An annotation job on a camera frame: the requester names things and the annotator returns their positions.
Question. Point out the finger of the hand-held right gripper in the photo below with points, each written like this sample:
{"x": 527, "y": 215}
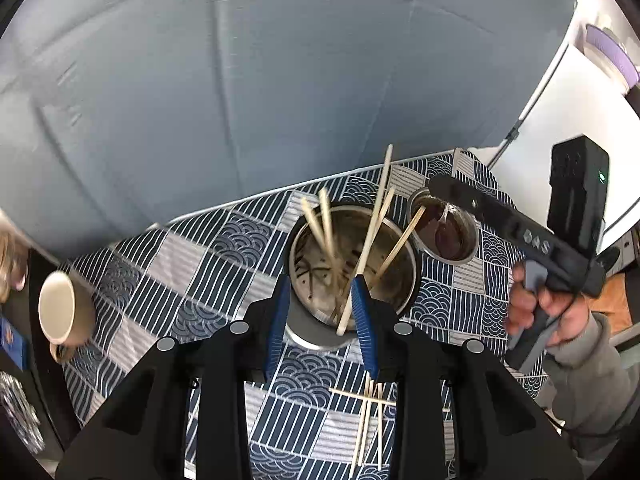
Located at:
{"x": 465, "y": 195}

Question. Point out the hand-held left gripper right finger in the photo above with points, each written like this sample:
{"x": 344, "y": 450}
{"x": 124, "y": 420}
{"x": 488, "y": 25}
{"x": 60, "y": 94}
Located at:
{"x": 361, "y": 325}

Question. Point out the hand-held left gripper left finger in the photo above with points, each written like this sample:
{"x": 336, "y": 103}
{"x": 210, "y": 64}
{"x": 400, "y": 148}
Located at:
{"x": 280, "y": 317}

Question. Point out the black cylindrical utensil holder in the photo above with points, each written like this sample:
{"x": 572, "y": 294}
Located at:
{"x": 395, "y": 270}

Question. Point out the person's right forearm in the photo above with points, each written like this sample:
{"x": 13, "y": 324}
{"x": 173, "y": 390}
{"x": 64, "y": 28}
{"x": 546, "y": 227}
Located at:
{"x": 590, "y": 390}

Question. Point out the person's right hand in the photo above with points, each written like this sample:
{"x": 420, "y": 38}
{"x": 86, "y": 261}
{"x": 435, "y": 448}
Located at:
{"x": 570, "y": 315}

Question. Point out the metal bowl with dark sauce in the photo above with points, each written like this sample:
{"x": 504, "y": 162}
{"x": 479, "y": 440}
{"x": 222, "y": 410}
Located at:
{"x": 450, "y": 235}

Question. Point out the black stand clamp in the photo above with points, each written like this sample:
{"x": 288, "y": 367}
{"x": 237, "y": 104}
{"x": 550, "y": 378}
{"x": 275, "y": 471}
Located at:
{"x": 510, "y": 134}

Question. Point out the white panel board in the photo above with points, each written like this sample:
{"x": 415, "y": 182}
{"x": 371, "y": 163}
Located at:
{"x": 550, "y": 105}

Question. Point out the blue white patterned tablecloth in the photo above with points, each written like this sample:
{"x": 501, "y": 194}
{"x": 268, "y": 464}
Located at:
{"x": 200, "y": 260}

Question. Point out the orange brown object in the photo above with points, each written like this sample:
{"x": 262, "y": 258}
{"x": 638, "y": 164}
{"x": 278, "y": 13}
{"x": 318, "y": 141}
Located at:
{"x": 617, "y": 300}

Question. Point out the purple round container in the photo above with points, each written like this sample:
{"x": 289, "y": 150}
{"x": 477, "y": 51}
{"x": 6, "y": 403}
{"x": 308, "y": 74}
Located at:
{"x": 612, "y": 55}

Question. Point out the beige ceramic mug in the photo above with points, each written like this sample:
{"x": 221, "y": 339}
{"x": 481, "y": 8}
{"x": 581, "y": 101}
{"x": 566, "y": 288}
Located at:
{"x": 57, "y": 305}

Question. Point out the grey backdrop cloth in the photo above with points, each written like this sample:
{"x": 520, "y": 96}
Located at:
{"x": 225, "y": 85}

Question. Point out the black side shelf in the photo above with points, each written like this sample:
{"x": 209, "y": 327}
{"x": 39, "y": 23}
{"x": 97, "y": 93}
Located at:
{"x": 35, "y": 370}

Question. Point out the small blue box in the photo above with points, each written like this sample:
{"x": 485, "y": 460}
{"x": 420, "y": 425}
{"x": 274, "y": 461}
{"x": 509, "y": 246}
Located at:
{"x": 12, "y": 342}

